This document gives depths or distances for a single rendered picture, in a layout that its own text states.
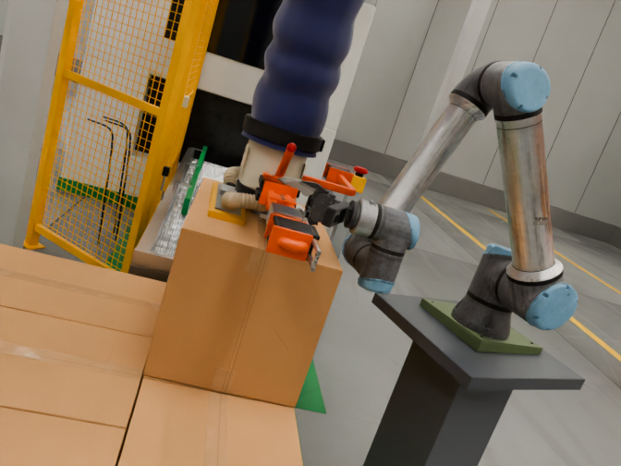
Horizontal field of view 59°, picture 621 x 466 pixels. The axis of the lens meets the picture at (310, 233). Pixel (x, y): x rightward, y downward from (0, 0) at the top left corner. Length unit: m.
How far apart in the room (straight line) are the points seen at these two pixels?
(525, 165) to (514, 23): 10.41
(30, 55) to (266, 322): 1.74
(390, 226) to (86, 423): 0.81
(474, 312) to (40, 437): 1.23
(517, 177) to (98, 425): 1.15
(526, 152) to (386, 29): 9.65
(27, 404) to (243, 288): 0.52
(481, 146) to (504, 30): 2.22
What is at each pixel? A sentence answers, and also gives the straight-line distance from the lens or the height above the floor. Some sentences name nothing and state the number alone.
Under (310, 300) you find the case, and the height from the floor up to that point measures 0.85.
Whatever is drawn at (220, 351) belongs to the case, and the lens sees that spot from 1.43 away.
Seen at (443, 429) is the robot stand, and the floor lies 0.48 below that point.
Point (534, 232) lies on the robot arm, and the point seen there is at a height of 1.16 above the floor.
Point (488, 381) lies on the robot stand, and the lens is 1.64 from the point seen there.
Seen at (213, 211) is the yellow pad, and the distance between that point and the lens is 1.45.
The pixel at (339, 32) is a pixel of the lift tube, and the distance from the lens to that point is 1.50.
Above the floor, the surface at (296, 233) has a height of 1.10.
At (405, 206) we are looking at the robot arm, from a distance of 1.52.
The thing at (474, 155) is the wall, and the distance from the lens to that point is 11.80.
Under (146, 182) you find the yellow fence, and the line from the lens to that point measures 2.77.
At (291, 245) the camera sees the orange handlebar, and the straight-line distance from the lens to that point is 0.96.
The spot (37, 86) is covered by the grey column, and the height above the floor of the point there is 0.97.
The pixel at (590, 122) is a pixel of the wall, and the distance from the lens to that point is 12.82.
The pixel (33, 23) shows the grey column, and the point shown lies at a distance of 2.71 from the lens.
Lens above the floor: 1.35
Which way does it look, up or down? 15 degrees down
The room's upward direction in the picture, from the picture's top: 18 degrees clockwise
